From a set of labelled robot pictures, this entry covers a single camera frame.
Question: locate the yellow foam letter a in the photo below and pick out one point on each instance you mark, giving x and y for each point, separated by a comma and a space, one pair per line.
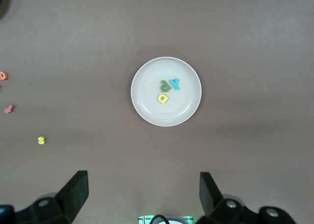
167, 99

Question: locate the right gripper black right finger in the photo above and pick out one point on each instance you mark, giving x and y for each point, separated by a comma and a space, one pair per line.
218, 209

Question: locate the brown table cover sheet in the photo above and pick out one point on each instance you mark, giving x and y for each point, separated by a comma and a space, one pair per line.
245, 62

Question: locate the yellow foam letter s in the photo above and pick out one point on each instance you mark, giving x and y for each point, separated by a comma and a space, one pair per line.
42, 140

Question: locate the pink foam letter f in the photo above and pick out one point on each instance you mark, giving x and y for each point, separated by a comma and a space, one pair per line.
9, 108

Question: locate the orange foam letter e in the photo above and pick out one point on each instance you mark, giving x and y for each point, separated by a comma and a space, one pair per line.
6, 76

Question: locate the beige brown plate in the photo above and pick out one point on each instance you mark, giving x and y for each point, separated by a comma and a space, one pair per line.
181, 106

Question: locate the green foam letter p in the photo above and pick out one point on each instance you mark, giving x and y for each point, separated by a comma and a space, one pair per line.
163, 84

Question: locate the teal foam letter y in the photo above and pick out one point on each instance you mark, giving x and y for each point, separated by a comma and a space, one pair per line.
176, 86

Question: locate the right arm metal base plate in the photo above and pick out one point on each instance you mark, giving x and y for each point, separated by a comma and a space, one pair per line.
144, 219

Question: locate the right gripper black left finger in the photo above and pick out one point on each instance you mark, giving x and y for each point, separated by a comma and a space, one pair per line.
61, 206

